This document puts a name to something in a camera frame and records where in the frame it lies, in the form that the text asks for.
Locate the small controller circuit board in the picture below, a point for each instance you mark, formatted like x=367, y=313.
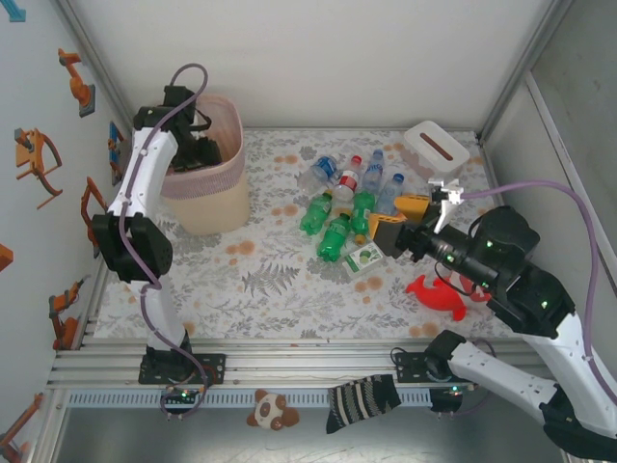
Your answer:
x=185, y=395
x=455, y=389

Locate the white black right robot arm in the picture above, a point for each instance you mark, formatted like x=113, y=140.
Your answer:
x=559, y=366

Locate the aluminium frame post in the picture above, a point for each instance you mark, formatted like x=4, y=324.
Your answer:
x=539, y=48
x=82, y=26

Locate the red toy fish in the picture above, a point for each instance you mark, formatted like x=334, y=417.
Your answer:
x=434, y=296

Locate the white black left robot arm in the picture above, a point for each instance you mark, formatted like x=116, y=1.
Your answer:
x=144, y=183

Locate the red-label clear bottle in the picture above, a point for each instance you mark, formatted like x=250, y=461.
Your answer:
x=348, y=181

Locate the white tissue box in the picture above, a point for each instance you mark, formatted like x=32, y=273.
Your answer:
x=414, y=140

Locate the aluminium frame rail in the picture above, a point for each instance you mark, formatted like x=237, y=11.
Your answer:
x=308, y=362

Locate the pink mesh waste basket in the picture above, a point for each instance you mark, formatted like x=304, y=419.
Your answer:
x=212, y=181

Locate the beige slatted waste bin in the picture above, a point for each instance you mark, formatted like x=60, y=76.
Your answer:
x=217, y=212

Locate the blue-label water bottle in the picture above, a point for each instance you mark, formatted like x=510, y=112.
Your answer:
x=390, y=193
x=373, y=169

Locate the lime juice bottle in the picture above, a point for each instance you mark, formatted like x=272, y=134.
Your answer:
x=362, y=258

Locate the white-capped blue-label clear bottle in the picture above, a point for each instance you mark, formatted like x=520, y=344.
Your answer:
x=322, y=168

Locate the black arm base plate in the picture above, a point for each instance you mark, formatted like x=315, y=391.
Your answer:
x=407, y=366
x=212, y=369

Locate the blue orange wall decal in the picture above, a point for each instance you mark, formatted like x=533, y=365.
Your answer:
x=115, y=149

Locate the black striped sock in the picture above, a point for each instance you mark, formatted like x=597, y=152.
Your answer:
x=356, y=400

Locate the brown white panda plush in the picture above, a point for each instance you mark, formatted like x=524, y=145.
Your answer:
x=267, y=410

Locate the floral tablecloth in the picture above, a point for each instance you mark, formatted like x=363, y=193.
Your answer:
x=270, y=308

